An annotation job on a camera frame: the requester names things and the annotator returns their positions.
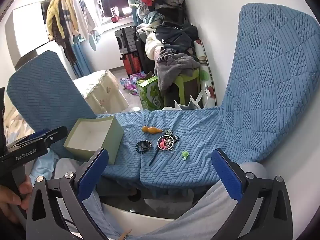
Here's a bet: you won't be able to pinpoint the light blue cloth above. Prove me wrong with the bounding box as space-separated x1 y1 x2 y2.
32 150 83 178

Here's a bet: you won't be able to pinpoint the green printed carton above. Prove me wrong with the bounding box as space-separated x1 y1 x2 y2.
136 76 165 110

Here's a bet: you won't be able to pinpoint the dark jacket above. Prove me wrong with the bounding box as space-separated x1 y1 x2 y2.
155 21 199 55

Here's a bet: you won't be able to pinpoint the black suitcase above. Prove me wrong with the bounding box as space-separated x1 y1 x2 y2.
135 39 150 73

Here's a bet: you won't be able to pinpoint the person's left hand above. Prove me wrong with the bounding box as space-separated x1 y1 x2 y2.
0 176 33 224

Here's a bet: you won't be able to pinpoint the printed blanket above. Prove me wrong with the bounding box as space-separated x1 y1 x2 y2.
0 102 34 144

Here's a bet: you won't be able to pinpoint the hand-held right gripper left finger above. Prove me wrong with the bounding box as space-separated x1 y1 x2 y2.
26 148 109 240

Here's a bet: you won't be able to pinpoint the table with cream tablecloth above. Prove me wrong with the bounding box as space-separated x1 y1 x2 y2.
72 70 129 115

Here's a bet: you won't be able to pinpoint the yellow hanging jacket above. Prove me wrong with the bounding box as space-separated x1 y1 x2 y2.
46 0 65 42

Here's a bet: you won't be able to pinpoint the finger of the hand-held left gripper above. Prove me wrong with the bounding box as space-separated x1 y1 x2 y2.
7 127 68 153
26 129 51 141

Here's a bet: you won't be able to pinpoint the colourful cloth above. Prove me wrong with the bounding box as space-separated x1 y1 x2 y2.
120 71 145 95

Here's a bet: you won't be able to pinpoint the white panel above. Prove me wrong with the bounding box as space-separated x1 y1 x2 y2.
5 1 50 60

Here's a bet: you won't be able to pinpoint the black hair ties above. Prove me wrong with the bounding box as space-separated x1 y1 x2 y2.
135 140 152 155

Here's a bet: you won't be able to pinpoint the red suitcase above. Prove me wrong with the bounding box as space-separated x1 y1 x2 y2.
121 52 143 78

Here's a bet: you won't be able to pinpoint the pale green box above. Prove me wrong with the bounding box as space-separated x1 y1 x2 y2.
63 116 124 165

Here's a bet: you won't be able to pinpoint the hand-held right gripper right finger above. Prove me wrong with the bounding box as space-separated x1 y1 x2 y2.
211 148 293 240

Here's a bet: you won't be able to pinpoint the cream padded jacket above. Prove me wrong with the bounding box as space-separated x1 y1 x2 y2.
145 32 165 60

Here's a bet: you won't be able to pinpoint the white tote bag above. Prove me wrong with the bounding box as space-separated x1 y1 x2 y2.
162 89 213 111

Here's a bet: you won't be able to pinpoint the blue textured sofa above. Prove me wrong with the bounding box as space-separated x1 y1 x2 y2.
7 2 320 193

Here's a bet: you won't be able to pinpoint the orange gourd ornament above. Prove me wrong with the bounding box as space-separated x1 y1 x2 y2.
142 126 163 135

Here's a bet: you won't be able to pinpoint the silver bead chain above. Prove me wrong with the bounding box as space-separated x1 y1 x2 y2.
165 136 179 149

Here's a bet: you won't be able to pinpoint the green plastic stool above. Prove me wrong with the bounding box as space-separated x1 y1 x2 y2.
164 67 202 108

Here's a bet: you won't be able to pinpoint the blue curtain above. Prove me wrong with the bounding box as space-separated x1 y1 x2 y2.
72 40 93 78

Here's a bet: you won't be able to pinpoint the hanging clothes on rack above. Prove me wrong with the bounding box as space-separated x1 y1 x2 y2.
54 0 78 65

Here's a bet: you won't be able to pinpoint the silver bangle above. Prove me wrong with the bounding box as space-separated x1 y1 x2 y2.
157 135 175 152

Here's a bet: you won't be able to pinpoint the white hanging shirts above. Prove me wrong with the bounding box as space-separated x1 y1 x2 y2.
67 0 100 40

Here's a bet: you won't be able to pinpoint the pile of mixed clothes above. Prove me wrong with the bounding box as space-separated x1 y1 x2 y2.
136 0 185 28

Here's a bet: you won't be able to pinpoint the grey hard suitcase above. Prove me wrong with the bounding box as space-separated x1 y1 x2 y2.
114 26 137 55

